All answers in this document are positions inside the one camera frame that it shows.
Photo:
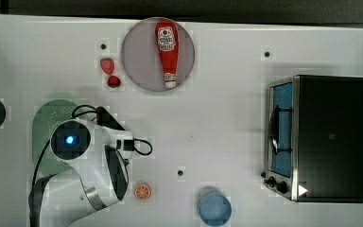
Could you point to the orange slice toy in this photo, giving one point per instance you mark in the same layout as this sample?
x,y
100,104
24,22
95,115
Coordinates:
x,y
142,191

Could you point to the green plastic colander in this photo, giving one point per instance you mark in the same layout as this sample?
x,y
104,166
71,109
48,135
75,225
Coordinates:
x,y
55,109

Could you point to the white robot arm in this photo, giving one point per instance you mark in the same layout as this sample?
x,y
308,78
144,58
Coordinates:
x,y
97,154

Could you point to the light red plush strawberry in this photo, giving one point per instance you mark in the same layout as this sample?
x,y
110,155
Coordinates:
x,y
107,65

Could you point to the blue plastic cup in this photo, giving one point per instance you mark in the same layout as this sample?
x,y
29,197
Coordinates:
x,y
214,208

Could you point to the dark red plush strawberry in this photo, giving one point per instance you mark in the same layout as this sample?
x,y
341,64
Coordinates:
x,y
114,82

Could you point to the silver black toaster oven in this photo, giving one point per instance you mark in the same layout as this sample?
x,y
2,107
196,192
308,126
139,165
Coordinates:
x,y
315,139

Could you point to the red plush ketchup bottle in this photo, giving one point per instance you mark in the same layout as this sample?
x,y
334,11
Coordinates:
x,y
167,41

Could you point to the grey round plate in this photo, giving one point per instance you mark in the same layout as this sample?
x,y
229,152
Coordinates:
x,y
141,60

